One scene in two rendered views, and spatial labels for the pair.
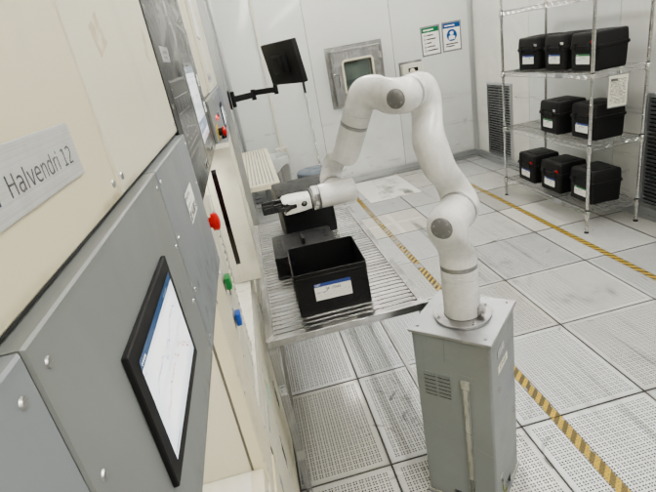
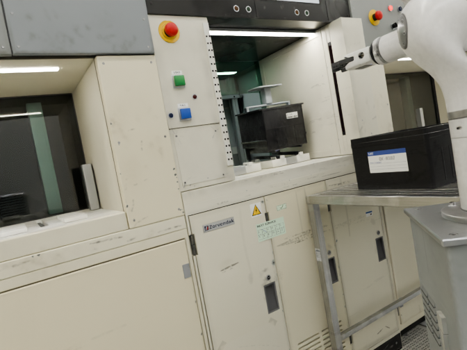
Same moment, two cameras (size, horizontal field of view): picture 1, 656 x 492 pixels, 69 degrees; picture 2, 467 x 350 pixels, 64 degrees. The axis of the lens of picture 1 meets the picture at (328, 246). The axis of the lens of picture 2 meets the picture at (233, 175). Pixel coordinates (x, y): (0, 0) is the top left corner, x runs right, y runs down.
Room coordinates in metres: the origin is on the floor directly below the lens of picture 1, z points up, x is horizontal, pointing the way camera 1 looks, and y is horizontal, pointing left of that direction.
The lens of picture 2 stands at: (0.64, -0.83, 0.95)
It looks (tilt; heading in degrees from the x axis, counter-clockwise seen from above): 3 degrees down; 65
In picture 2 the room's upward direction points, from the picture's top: 10 degrees counter-clockwise
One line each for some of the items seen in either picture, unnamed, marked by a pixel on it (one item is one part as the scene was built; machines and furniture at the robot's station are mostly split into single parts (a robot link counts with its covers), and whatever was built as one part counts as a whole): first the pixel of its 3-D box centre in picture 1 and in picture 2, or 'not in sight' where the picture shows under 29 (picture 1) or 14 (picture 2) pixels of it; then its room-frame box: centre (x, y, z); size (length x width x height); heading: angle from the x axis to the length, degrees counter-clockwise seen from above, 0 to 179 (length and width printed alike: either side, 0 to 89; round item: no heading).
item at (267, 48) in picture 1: (264, 74); not in sight; (3.39, 0.21, 1.57); 0.53 x 0.40 x 0.36; 96
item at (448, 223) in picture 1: (452, 235); (456, 52); (1.34, -0.38, 1.07); 0.19 x 0.12 x 0.24; 144
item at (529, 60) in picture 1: (540, 51); not in sight; (4.25, -2.10, 1.31); 0.30 x 0.28 x 0.26; 11
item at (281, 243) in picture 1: (305, 247); not in sight; (2.05, 0.11, 0.83); 0.29 x 0.29 x 0.13; 5
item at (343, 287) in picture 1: (327, 274); (414, 155); (1.69, 0.02, 0.85); 0.28 x 0.28 x 0.17; 5
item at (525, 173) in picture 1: (538, 164); not in sight; (4.26, -2.08, 0.31); 0.30 x 0.28 x 0.26; 4
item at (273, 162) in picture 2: not in sight; (276, 160); (1.53, 0.61, 0.89); 0.22 x 0.21 x 0.04; 96
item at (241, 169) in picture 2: not in sight; (226, 171); (1.26, 0.58, 0.89); 0.22 x 0.21 x 0.04; 96
